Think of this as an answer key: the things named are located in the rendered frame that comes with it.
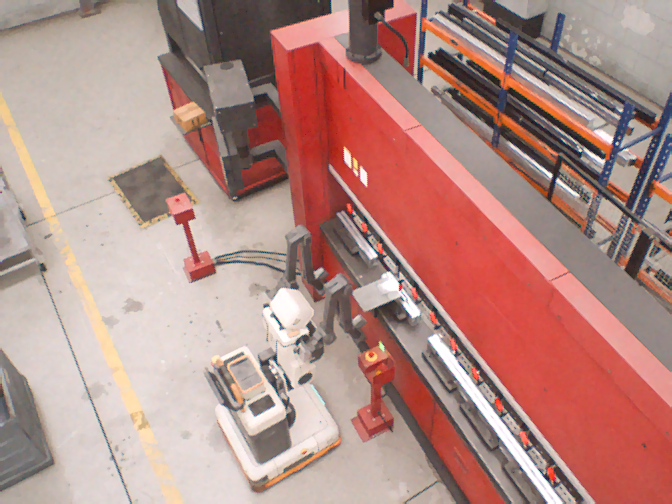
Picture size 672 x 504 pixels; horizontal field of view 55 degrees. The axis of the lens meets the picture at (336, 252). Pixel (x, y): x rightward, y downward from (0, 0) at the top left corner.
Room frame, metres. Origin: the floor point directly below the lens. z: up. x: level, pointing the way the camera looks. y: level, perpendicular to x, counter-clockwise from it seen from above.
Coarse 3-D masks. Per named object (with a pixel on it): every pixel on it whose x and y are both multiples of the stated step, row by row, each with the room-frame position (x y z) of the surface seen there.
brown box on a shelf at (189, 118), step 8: (192, 104) 4.59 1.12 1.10; (176, 112) 4.49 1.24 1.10; (184, 112) 4.48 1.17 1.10; (192, 112) 4.47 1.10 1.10; (200, 112) 4.47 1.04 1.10; (176, 120) 4.49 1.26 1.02; (184, 120) 4.37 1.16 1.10; (192, 120) 4.40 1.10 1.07; (200, 120) 4.44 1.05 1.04; (208, 120) 4.50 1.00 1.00; (184, 128) 4.38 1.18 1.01; (192, 128) 4.39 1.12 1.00; (200, 128) 4.41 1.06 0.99
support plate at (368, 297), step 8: (384, 280) 2.65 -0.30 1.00; (360, 288) 2.59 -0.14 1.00; (368, 288) 2.59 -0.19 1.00; (376, 288) 2.58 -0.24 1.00; (360, 296) 2.53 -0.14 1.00; (368, 296) 2.52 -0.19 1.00; (376, 296) 2.52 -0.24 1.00; (384, 296) 2.52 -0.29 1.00; (392, 296) 2.51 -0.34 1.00; (400, 296) 2.51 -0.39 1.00; (360, 304) 2.46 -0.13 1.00; (368, 304) 2.46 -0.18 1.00; (376, 304) 2.46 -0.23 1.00
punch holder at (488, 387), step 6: (480, 366) 1.76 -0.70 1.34; (480, 372) 1.75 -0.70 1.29; (480, 378) 1.74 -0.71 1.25; (486, 378) 1.71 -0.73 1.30; (486, 384) 1.70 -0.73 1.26; (492, 384) 1.66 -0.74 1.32; (486, 390) 1.69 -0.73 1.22; (492, 390) 1.65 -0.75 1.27; (498, 390) 1.63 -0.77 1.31; (486, 396) 1.68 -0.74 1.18; (492, 396) 1.64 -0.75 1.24; (498, 396) 1.64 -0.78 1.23; (492, 402) 1.63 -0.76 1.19
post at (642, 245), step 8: (640, 232) 2.03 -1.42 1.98; (648, 232) 2.01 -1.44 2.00; (640, 240) 2.01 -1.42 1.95; (648, 240) 1.99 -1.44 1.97; (640, 248) 2.00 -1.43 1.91; (648, 248) 2.00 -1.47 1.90; (632, 256) 2.01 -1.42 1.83; (640, 256) 1.98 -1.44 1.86; (632, 264) 2.00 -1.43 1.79; (640, 264) 2.00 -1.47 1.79; (632, 272) 1.98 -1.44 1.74
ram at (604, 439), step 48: (336, 96) 3.21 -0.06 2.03; (336, 144) 3.24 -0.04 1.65; (384, 144) 2.69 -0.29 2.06; (384, 192) 2.68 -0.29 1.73; (432, 192) 2.27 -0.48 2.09; (384, 240) 2.67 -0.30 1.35; (432, 240) 2.23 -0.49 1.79; (480, 240) 1.92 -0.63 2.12; (432, 288) 2.19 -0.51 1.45; (480, 288) 1.86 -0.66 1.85; (528, 288) 1.62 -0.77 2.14; (480, 336) 1.80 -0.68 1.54; (528, 336) 1.55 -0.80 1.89; (528, 384) 1.48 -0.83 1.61; (576, 384) 1.29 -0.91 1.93; (576, 432) 1.21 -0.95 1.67; (624, 432) 1.06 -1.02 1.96; (624, 480) 0.98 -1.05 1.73
